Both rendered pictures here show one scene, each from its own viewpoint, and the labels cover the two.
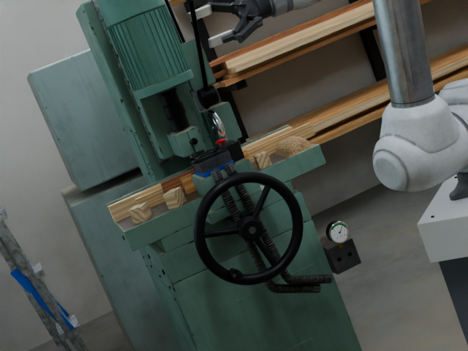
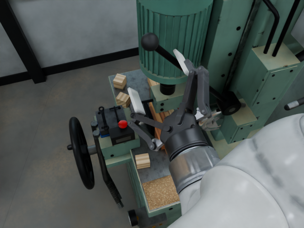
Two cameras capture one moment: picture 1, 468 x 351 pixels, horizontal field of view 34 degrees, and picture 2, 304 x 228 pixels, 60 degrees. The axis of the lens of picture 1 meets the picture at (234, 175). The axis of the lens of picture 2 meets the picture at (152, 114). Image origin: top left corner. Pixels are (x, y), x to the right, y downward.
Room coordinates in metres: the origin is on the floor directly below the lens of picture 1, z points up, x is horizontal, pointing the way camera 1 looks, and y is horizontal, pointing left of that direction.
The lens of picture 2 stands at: (2.11, -0.46, 1.75)
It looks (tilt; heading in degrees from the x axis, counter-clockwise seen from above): 56 degrees down; 86
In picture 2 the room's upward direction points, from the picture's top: straight up
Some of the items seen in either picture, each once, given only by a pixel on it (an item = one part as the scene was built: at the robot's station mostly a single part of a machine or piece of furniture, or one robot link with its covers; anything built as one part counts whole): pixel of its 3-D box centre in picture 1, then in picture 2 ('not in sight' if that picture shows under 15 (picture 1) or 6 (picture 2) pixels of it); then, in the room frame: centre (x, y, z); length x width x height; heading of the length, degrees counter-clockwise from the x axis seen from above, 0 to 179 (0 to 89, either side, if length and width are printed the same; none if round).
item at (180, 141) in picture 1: (186, 143); (172, 97); (2.23, 0.09, 1.03); 0.14 x 0.07 x 0.09; 13
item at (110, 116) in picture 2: (217, 157); (114, 124); (2.02, 0.02, 0.99); 0.13 x 0.11 x 0.06; 103
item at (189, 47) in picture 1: (193, 65); (265, 76); (2.45, -0.01, 1.23); 0.09 x 0.08 x 0.15; 13
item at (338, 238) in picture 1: (338, 234); (133, 218); (2.06, -0.21, 0.65); 0.06 x 0.04 x 0.08; 103
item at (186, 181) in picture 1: (216, 171); (159, 125); (2.18, 0.04, 0.92); 0.21 x 0.02 x 0.05; 103
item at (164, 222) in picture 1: (223, 194); (140, 133); (2.11, 0.05, 0.87); 0.61 x 0.30 x 0.06; 103
